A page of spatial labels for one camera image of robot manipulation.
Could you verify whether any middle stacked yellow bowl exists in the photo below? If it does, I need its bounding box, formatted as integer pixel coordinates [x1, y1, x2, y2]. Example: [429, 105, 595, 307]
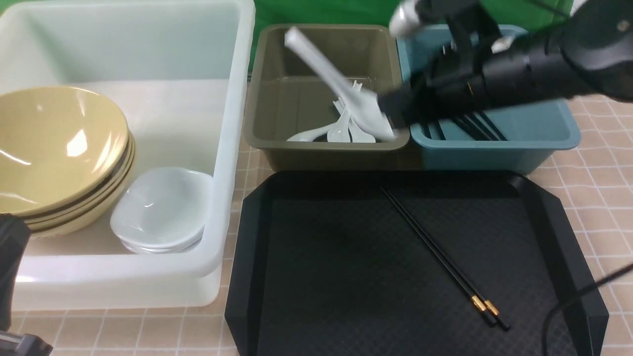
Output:
[22, 140, 136, 238]

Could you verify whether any white ceramic soup spoon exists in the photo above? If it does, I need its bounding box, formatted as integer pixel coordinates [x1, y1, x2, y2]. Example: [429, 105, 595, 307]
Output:
[284, 26, 399, 141]

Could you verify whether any stacked yellow bowl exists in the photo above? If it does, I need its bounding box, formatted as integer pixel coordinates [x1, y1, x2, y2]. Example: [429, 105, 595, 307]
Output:
[22, 140, 136, 238]
[31, 158, 136, 239]
[18, 132, 136, 231]

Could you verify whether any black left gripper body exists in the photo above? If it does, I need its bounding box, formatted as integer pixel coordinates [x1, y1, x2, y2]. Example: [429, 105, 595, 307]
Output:
[0, 214, 53, 356]

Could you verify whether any white square sauce dish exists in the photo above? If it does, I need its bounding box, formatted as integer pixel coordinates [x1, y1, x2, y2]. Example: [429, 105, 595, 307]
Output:
[109, 167, 214, 239]

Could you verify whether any black chopstick gold band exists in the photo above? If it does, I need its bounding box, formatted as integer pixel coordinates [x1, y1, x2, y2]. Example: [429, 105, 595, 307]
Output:
[405, 207, 511, 332]
[380, 187, 497, 327]

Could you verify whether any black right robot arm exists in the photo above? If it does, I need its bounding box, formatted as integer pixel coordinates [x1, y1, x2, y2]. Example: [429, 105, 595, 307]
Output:
[378, 0, 633, 129]

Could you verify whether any black plastic serving tray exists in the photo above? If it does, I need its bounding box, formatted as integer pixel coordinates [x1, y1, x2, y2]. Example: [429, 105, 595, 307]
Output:
[225, 171, 594, 356]

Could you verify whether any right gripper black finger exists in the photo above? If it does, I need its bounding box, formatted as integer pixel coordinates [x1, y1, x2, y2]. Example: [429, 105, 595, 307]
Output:
[377, 89, 430, 129]

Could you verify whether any top stacked white dish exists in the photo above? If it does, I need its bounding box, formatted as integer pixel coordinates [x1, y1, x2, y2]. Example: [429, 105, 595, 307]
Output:
[112, 226, 204, 249]

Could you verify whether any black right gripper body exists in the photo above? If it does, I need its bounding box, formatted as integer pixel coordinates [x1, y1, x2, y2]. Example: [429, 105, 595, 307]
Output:
[420, 44, 535, 121]

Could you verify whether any bottom stacked white dish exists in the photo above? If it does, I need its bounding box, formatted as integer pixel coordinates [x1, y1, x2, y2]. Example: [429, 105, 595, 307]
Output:
[121, 238, 202, 255]

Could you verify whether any olive green plastic bin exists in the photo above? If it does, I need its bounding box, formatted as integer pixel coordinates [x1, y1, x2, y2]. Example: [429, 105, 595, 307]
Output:
[244, 24, 410, 172]

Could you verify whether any top stacked yellow bowl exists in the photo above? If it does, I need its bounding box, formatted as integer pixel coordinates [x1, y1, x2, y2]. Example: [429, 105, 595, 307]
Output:
[18, 132, 136, 231]

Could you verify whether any teal blue plastic bin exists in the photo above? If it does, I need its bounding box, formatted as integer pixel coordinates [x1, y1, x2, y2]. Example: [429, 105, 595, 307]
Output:
[410, 25, 581, 174]

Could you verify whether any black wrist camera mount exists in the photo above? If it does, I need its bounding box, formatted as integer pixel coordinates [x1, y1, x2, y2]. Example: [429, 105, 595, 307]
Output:
[389, 0, 515, 53]

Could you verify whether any large yellow noodle bowl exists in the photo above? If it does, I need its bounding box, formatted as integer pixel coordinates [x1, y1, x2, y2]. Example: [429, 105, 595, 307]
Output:
[0, 86, 129, 216]

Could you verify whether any bottom stacked yellow bowl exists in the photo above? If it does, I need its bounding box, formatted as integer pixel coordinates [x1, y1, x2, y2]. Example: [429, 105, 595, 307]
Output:
[31, 158, 136, 239]

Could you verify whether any white spoon in bin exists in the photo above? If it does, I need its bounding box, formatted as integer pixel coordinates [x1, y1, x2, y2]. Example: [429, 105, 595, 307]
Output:
[326, 97, 363, 143]
[333, 99, 377, 143]
[287, 123, 341, 142]

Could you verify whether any large white plastic tub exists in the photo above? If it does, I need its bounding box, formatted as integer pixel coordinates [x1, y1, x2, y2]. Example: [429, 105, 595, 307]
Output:
[1, 0, 255, 312]

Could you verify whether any stacked white dish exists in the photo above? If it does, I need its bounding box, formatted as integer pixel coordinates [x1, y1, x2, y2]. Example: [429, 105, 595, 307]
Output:
[121, 238, 202, 255]
[112, 226, 204, 249]

